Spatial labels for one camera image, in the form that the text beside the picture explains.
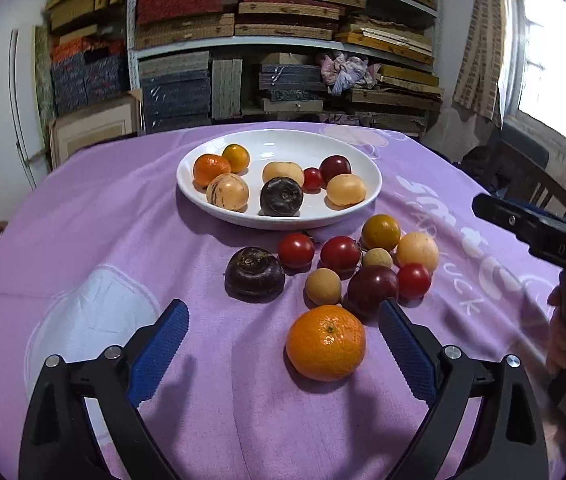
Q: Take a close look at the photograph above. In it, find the pale yellow pear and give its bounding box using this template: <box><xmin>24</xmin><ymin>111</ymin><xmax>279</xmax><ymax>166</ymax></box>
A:
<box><xmin>326</xmin><ymin>173</ymin><xmax>367</xmax><ymax>207</ymax></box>
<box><xmin>396</xmin><ymin>231</ymin><xmax>440</xmax><ymax>273</ymax></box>

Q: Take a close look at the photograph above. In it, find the dark purple water chestnut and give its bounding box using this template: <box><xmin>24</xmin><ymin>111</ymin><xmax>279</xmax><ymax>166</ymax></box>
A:
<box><xmin>259</xmin><ymin>176</ymin><xmax>304</xmax><ymax>217</ymax></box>
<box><xmin>224</xmin><ymin>246</ymin><xmax>286</xmax><ymax>303</ymax></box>

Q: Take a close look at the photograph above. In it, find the small orange mandarin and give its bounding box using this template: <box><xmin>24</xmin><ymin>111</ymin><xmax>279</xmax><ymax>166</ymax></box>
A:
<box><xmin>193</xmin><ymin>154</ymin><xmax>232</xmax><ymax>190</ymax></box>

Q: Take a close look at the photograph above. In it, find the bright window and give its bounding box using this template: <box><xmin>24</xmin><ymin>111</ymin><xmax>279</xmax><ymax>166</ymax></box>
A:
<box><xmin>505</xmin><ymin>0</ymin><xmax>566</xmax><ymax>146</ymax></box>

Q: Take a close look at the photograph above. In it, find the yellow orange tomato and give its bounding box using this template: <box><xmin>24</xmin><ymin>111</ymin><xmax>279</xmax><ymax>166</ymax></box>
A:
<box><xmin>221</xmin><ymin>143</ymin><xmax>251</xmax><ymax>173</ymax></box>
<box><xmin>361</xmin><ymin>214</ymin><xmax>402</xmax><ymax>252</ymax></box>

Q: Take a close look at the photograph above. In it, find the dark wooden chair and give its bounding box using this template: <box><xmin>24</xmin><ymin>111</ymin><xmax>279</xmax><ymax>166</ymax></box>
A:
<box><xmin>493</xmin><ymin>137</ymin><xmax>566</xmax><ymax>221</ymax></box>

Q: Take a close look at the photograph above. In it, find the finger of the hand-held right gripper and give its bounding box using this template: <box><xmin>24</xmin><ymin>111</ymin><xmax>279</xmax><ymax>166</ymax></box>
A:
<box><xmin>472</xmin><ymin>193</ymin><xmax>538</xmax><ymax>257</ymax></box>
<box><xmin>528</xmin><ymin>208</ymin><xmax>566</xmax><ymax>237</ymax></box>

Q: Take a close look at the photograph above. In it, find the dark jacket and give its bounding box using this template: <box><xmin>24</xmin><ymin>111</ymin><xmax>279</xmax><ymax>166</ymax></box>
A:
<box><xmin>458</xmin><ymin>145</ymin><xmax>514</xmax><ymax>196</ymax></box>

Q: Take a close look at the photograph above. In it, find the green marbled board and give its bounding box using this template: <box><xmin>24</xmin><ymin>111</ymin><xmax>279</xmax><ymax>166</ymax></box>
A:
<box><xmin>33</xmin><ymin>25</ymin><xmax>58</xmax><ymax>121</ymax></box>

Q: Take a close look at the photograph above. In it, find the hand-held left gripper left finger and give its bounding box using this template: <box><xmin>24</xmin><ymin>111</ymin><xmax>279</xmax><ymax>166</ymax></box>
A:
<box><xmin>19</xmin><ymin>298</ymin><xmax>191</xmax><ymax>480</ymax></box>

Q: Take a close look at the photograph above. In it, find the purple printed tablecloth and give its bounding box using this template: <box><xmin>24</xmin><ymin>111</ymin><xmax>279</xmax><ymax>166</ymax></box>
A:
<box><xmin>0</xmin><ymin>121</ymin><xmax>566</xmax><ymax>480</ymax></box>

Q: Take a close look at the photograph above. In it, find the beige framed board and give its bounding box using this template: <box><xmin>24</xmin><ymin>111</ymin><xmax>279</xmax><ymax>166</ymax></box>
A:
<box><xmin>48</xmin><ymin>90</ymin><xmax>144</xmax><ymax>168</ymax></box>

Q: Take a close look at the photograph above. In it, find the pale yellow striped fruit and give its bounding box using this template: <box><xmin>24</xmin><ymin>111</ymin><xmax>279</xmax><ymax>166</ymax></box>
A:
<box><xmin>206</xmin><ymin>172</ymin><xmax>250</xmax><ymax>211</ymax></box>
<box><xmin>262</xmin><ymin>161</ymin><xmax>305</xmax><ymax>186</ymax></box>

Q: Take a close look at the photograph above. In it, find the brick pattern curtain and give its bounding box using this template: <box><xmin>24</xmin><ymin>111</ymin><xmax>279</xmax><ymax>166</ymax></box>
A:
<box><xmin>452</xmin><ymin>0</ymin><xmax>516</xmax><ymax>128</ymax></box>

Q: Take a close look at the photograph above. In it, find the dark red plum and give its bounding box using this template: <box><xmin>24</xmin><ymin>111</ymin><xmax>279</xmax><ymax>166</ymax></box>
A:
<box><xmin>345</xmin><ymin>265</ymin><xmax>400</xmax><ymax>318</ymax></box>
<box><xmin>319</xmin><ymin>155</ymin><xmax>352</xmax><ymax>183</ymax></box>

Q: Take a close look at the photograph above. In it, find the white door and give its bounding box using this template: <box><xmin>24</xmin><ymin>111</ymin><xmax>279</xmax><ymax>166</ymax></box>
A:
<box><xmin>10</xmin><ymin>27</ymin><xmax>54</xmax><ymax>191</ymax></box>

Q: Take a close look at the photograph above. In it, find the person's right hand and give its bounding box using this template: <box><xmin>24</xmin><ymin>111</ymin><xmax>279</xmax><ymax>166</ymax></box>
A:
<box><xmin>546</xmin><ymin>284</ymin><xmax>566</xmax><ymax>377</ymax></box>

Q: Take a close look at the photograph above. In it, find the white oval plate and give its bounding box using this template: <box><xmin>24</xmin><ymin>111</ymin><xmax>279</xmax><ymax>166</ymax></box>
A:
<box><xmin>176</xmin><ymin>129</ymin><xmax>382</xmax><ymax>231</ymax></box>

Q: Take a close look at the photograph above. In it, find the white metal shelf rack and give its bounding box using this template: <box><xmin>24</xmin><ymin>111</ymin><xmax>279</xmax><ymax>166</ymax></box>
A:
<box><xmin>127</xmin><ymin>0</ymin><xmax>444</xmax><ymax>136</ymax></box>

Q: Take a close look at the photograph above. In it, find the red tomato with stem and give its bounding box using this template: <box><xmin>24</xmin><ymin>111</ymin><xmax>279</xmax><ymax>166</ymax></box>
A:
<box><xmin>319</xmin><ymin>236</ymin><xmax>362</xmax><ymax>275</ymax></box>

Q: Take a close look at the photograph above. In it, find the tan longan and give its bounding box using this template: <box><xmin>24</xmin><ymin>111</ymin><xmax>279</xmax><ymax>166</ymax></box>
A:
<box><xmin>361</xmin><ymin>247</ymin><xmax>394</xmax><ymax>270</ymax></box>
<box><xmin>305</xmin><ymin>268</ymin><xmax>342</xmax><ymax>306</ymax></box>

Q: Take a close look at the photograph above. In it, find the stack of blue floral boxes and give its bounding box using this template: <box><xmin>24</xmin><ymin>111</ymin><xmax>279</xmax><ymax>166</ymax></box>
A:
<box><xmin>50</xmin><ymin>42</ymin><xmax>131</xmax><ymax>116</ymax></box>

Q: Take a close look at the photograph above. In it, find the shelf of stacked boxes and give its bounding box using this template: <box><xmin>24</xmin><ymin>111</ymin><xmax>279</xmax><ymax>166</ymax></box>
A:
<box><xmin>45</xmin><ymin>0</ymin><xmax>444</xmax><ymax>131</ymax></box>

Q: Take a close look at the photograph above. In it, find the stack of dark grey boxes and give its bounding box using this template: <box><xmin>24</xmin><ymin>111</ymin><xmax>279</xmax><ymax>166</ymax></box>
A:
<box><xmin>258</xmin><ymin>62</ymin><xmax>328</xmax><ymax>111</ymax></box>

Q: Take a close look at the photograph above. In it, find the grey woven upright box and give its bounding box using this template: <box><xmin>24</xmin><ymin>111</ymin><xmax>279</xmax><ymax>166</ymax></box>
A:
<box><xmin>211</xmin><ymin>57</ymin><xmax>244</xmax><ymax>121</ymax></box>

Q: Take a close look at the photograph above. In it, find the large orange mandarin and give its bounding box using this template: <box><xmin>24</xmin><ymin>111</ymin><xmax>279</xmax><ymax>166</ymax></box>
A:
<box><xmin>285</xmin><ymin>305</ymin><xmax>366</xmax><ymax>382</ymax></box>

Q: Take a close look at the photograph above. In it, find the pink crumpled cloth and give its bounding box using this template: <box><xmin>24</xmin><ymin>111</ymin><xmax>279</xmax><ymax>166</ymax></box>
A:
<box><xmin>318</xmin><ymin>52</ymin><xmax>381</xmax><ymax>96</ymax></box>

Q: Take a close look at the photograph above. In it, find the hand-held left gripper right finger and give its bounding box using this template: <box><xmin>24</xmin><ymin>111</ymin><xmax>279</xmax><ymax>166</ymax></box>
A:
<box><xmin>378</xmin><ymin>298</ymin><xmax>548</xmax><ymax>480</ymax></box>

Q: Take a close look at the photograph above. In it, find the stack of dark blue boxes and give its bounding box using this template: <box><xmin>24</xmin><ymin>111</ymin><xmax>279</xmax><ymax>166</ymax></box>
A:
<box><xmin>140</xmin><ymin>67</ymin><xmax>212</xmax><ymax>131</ymax></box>

